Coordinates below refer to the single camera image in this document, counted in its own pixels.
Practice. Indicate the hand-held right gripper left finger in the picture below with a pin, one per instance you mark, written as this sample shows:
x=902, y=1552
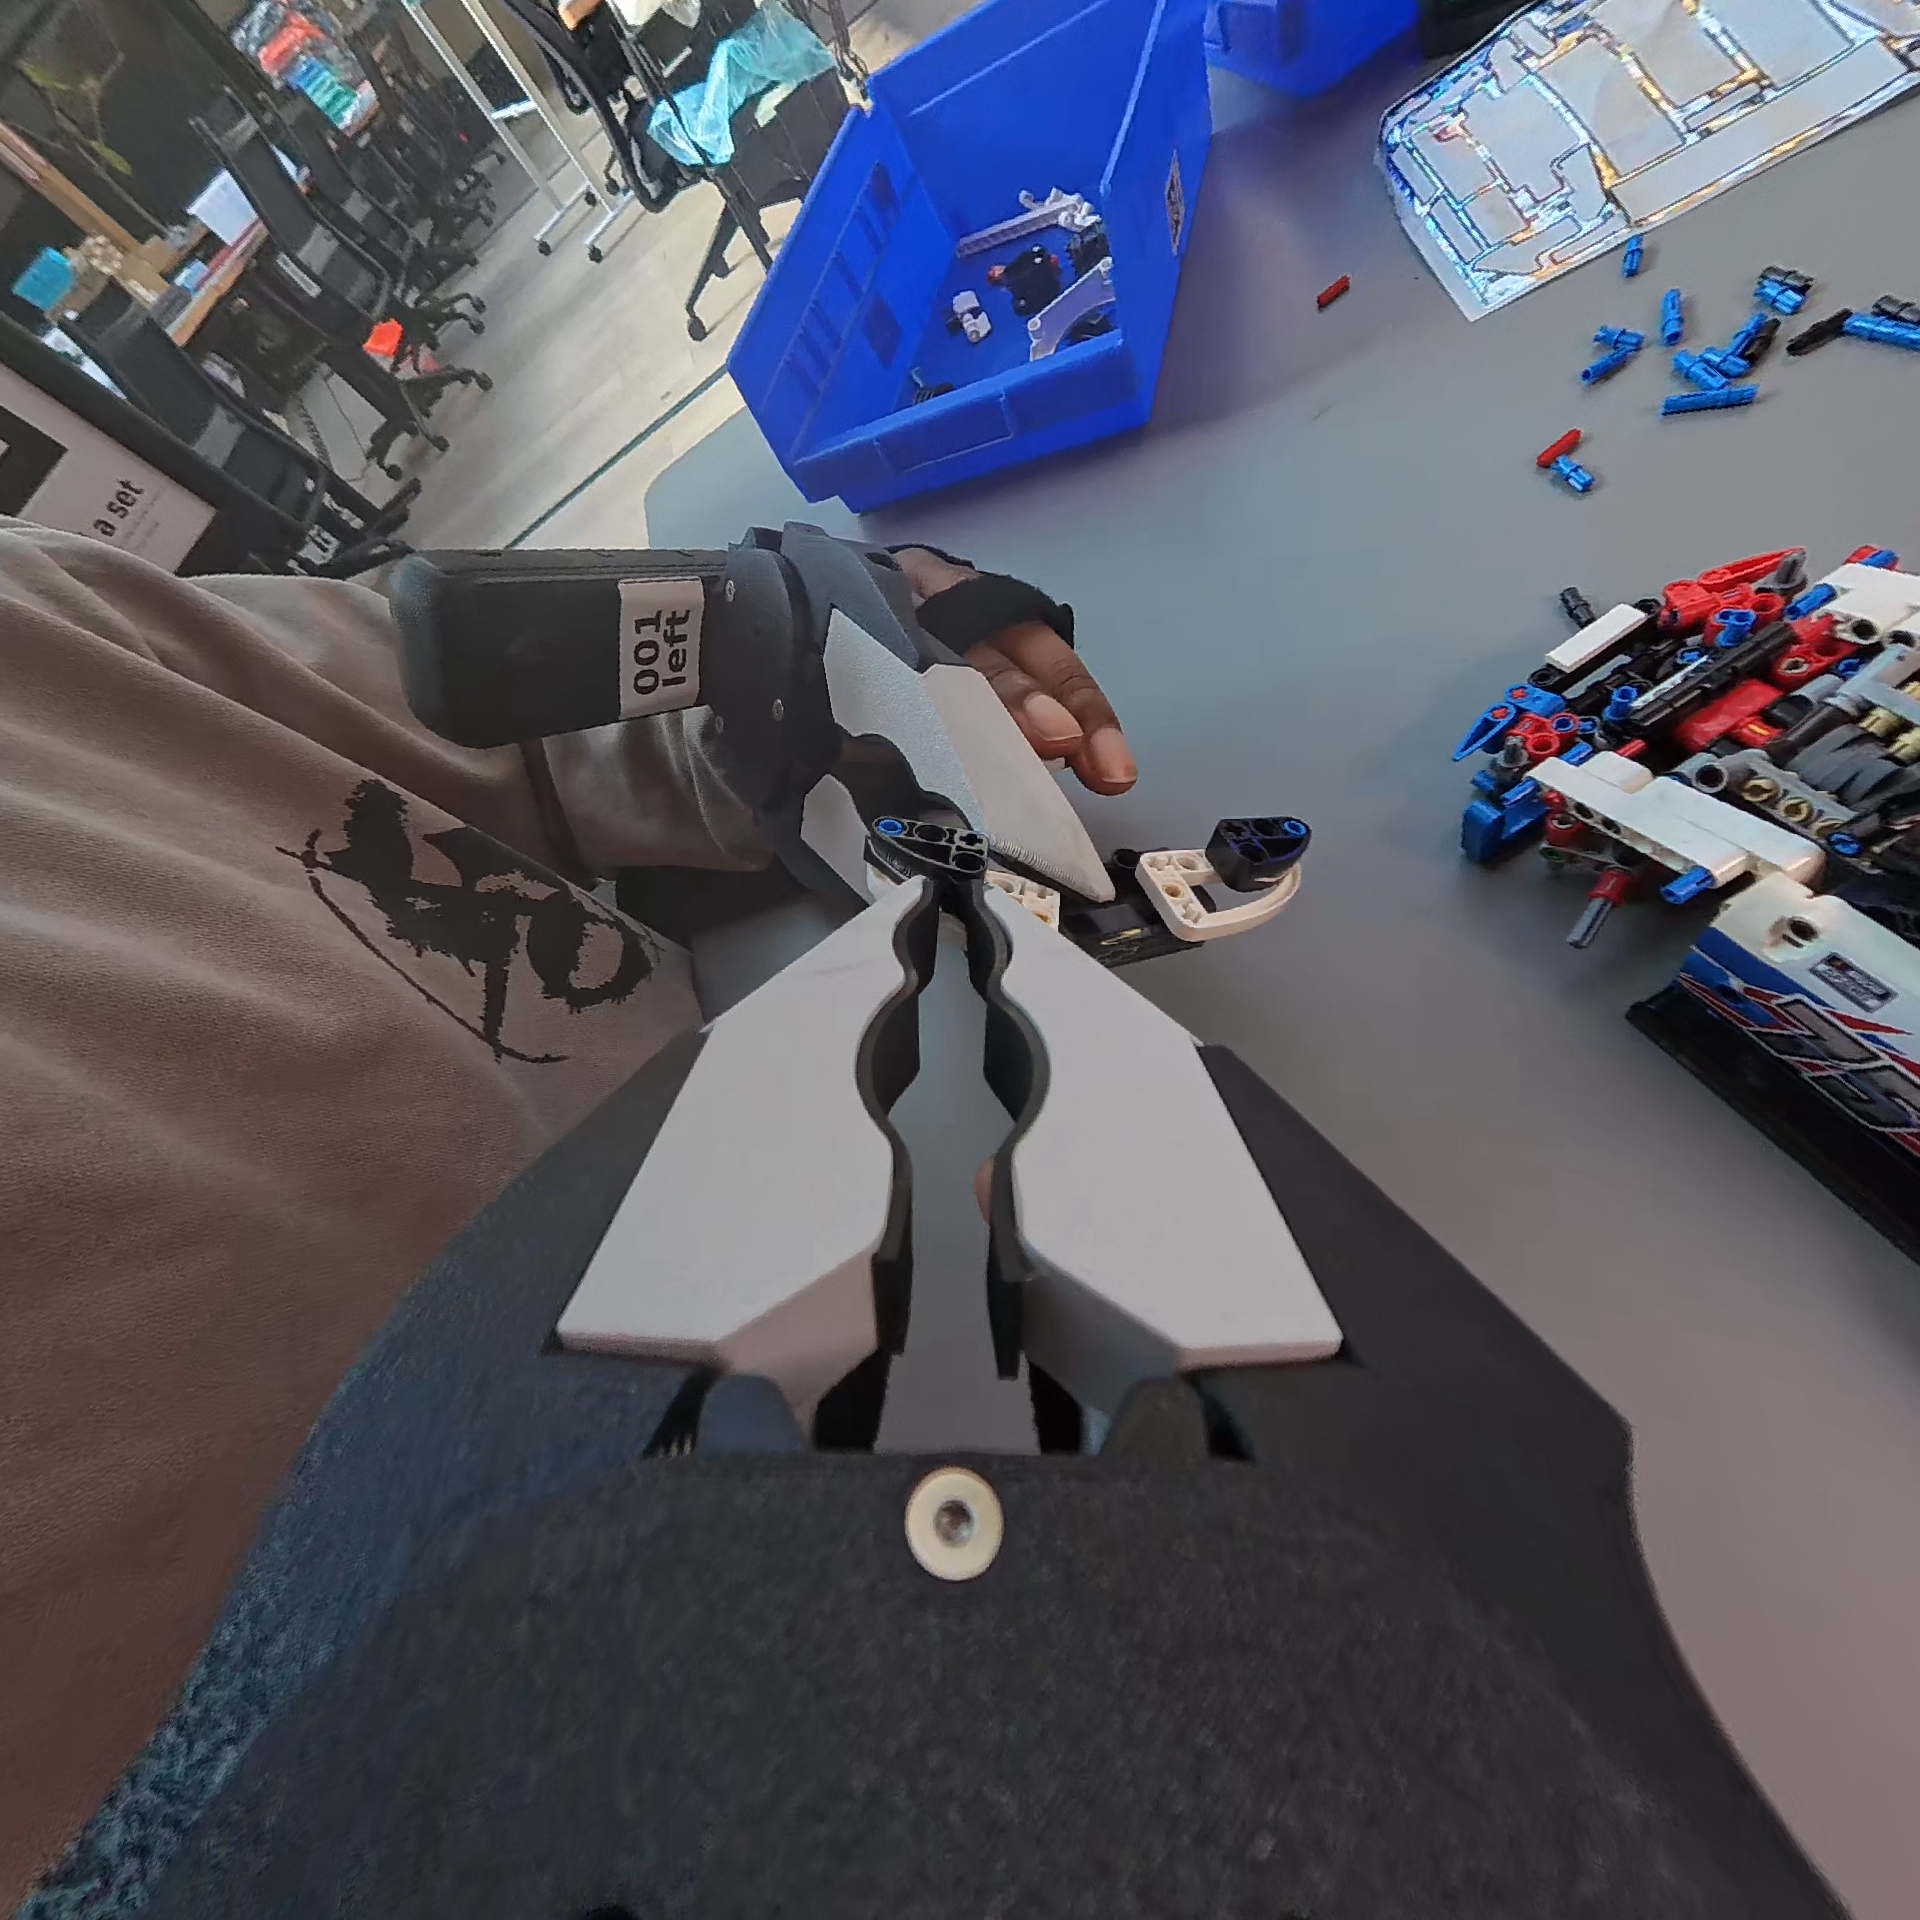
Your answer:
x=751, y=1200

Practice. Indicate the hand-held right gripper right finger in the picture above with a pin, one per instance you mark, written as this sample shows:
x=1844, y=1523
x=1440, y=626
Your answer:
x=1170, y=1200

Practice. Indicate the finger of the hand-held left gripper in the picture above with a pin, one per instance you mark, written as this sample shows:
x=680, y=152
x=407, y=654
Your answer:
x=832, y=839
x=961, y=750

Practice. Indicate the black white arch brick assembly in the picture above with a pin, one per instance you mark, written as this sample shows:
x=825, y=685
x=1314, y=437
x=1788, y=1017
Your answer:
x=1185, y=886

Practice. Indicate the toy brick race car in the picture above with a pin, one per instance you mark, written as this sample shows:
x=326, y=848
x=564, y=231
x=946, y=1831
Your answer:
x=1651, y=809

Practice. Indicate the person's left forearm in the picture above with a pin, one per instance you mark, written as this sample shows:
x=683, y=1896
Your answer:
x=644, y=809

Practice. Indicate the person's left hand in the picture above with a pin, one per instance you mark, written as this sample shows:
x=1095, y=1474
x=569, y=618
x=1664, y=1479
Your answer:
x=1049, y=690

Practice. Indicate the labelled blue plastic bin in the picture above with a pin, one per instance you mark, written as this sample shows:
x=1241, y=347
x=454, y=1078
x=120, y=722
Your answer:
x=902, y=464

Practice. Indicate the beige printed sweatshirt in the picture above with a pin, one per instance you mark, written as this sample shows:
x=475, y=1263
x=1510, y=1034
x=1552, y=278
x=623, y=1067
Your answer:
x=224, y=902

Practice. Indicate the black white printed sign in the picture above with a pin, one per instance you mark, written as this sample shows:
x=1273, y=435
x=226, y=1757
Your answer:
x=105, y=480

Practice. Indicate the small white black brick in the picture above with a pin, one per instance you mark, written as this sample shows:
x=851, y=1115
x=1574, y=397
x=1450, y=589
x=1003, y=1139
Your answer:
x=971, y=311

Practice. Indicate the white curved brick panel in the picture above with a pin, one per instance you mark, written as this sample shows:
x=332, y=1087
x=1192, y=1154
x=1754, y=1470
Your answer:
x=1073, y=306

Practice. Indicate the black red brick piece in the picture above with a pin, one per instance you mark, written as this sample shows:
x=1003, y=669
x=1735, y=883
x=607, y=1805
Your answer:
x=1035, y=272

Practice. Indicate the grey brick beam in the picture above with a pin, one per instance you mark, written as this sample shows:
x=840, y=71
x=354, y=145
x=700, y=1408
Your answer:
x=1020, y=224

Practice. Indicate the teal cup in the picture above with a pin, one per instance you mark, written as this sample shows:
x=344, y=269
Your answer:
x=49, y=278

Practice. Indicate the teal plastic cover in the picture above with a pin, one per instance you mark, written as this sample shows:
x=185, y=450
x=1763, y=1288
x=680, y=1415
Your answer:
x=734, y=90

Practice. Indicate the scattered blue brick pins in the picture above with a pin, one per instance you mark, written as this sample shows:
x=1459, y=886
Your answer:
x=1708, y=401

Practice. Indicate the holographic sticker sheet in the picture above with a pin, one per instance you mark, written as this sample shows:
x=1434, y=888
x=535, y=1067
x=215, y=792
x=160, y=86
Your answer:
x=1576, y=149

